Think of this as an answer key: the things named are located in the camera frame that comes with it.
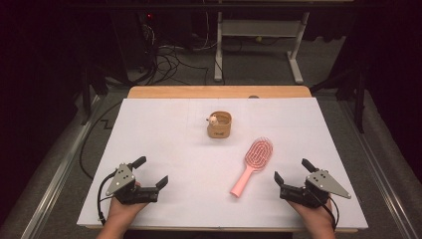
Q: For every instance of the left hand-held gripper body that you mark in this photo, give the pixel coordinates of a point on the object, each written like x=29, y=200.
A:
x=122, y=179

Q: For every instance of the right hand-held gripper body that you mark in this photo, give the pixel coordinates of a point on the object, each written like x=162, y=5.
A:
x=323, y=183

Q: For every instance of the pink hairbrush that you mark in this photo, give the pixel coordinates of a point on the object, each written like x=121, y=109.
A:
x=255, y=157

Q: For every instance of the person's left hand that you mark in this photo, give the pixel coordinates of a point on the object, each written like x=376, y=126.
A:
x=124, y=210

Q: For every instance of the person's right hand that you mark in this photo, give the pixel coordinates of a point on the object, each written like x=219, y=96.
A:
x=315, y=215

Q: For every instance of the white board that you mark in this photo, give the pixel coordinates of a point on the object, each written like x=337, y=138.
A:
x=199, y=166

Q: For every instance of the brown cup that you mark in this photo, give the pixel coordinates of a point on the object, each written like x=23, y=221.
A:
x=219, y=130

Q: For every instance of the small beige animal figure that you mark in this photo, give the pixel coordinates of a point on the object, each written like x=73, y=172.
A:
x=213, y=119

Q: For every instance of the black stand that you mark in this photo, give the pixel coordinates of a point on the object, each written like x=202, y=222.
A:
x=91, y=86
x=358, y=96

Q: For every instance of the wooden table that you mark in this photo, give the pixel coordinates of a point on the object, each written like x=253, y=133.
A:
x=219, y=91

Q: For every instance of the dark computer tower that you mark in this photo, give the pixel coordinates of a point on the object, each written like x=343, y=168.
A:
x=132, y=40

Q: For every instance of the small yellow-green ball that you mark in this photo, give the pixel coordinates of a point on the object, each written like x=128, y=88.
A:
x=258, y=39

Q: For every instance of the metal floor rail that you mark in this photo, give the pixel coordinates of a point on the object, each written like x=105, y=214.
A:
x=63, y=172
x=378, y=172

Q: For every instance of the white desk frame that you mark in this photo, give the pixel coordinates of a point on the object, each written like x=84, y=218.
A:
x=258, y=28

